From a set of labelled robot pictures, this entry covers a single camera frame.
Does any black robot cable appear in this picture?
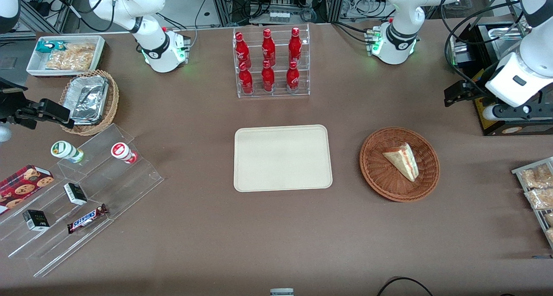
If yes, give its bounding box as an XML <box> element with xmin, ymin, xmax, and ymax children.
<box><xmin>444</xmin><ymin>0</ymin><xmax>524</xmax><ymax>99</ymax></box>

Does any aluminium foil tray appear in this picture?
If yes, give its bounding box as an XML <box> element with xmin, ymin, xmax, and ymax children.
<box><xmin>67</xmin><ymin>75</ymin><xmax>109</xmax><ymax>125</ymax></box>

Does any beige rectangular tray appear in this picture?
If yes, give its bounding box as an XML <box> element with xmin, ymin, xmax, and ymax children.
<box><xmin>234</xmin><ymin>124</ymin><xmax>333</xmax><ymax>193</ymax></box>

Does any small black carton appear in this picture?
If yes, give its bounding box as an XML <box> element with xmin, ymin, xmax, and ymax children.
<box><xmin>64</xmin><ymin>182</ymin><xmax>88</xmax><ymax>206</ymax></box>
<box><xmin>22</xmin><ymin>210</ymin><xmax>50</xmax><ymax>232</ymax></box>

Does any red lid yogurt cup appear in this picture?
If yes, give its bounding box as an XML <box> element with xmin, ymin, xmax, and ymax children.
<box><xmin>111</xmin><ymin>142</ymin><xmax>138</xmax><ymax>164</ymax></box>

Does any clear acrylic bottle rack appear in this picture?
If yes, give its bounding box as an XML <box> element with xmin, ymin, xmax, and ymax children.
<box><xmin>232</xmin><ymin>23</ymin><xmax>311</xmax><ymax>99</ymax></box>

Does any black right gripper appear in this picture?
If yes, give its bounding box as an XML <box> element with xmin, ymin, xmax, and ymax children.
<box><xmin>0</xmin><ymin>77</ymin><xmax>75</xmax><ymax>130</ymax></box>

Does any black table cable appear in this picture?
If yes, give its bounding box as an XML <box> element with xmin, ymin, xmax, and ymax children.
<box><xmin>376</xmin><ymin>277</ymin><xmax>434</xmax><ymax>296</ymax></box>

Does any clear acrylic stepped shelf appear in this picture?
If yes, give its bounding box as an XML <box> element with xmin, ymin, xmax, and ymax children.
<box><xmin>0</xmin><ymin>166</ymin><xmax>114</xmax><ymax>278</ymax></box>
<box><xmin>55</xmin><ymin>123</ymin><xmax>165</xmax><ymax>221</ymax></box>

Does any light tan wicker basket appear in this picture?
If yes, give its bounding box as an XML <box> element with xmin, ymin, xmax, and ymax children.
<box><xmin>60</xmin><ymin>70</ymin><xmax>120</xmax><ymax>137</ymax></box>

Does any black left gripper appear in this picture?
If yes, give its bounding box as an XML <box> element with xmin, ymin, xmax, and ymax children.
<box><xmin>444</xmin><ymin>80</ymin><xmax>553</xmax><ymax>123</ymax></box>

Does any red cola bottle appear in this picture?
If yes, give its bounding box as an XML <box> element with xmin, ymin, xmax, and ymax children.
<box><xmin>261</xmin><ymin>60</ymin><xmax>276</xmax><ymax>92</ymax></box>
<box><xmin>238</xmin><ymin>62</ymin><xmax>254</xmax><ymax>95</ymax></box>
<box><xmin>262</xmin><ymin>29</ymin><xmax>276</xmax><ymax>67</ymax></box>
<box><xmin>235</xmin><ymin>32</ymin><xmax>252</xmax><ymax>68</ymax></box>
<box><xmin>286</xmin><ymin>61</ymin><xmax>300</xmax><ymax>93</ymax></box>
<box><xmin>289</xmin><ymin>27</ymin><xmax>302</xmax><ymax>64</ymax></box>

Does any white rectangular bin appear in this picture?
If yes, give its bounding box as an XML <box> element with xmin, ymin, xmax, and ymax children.
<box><xmin>26</xmin><ymin>35</ymin><xmax>106</xmax><ymax>77</ymax></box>

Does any clear bag of crackers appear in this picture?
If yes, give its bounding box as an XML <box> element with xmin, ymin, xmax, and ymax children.
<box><xmin>64</xmin><ymin>43</ymin><xmax>96</xmax><ymax>55</ymax></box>
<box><xmin>45</xmin><ymin>51</ymin><xmax>95</xmax><ymax>71</ymax></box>

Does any triangle sandwich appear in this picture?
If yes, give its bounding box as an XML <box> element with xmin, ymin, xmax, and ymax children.
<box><xmin>382</xmin><ymin>143</ymin><xmax>420</xmax><ymax>182</ymax></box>

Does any green lid yogurt cup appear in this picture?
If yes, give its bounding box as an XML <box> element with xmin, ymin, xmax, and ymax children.
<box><xmin>51</xmin><ymin>140</ymin><xmax>85</xmax><ymax>164</ymax></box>

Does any teal snack packet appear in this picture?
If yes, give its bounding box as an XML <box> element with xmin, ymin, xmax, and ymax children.
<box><xmin>36</xmin><ymin>40</ymin><xmax>66</xmax><ymax>53</ymax></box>

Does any stainless steel tray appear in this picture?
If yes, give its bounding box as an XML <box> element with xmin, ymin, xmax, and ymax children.
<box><xmin>474</xmin><ymin>23</ymin><xmax>533</xmax><ymax>65</ymax></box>

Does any red tartan cookie box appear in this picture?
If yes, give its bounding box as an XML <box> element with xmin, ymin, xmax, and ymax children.
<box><xmin>0</xmin><ymin>165</ymin><xmax>55</xmax><ymax>216</ymax></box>

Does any Snickers chocolate bar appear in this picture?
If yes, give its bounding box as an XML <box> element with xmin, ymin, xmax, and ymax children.
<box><xmin>67</xmin><ymin>204</ymin><xmax>108</xmax><ymax>234</ymax></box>

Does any brown wicker basket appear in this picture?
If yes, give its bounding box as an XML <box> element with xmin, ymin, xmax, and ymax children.
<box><xmin>359</xmin><ymin>127</ymin><xmax>440</xmax><ymax>202</ymax></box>

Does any grey wire rack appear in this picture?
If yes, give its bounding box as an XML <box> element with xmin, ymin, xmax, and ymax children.
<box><xmin>512</xmin><ymin>157</ymin><xmax>553</xmax><ymax>250</ymax></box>

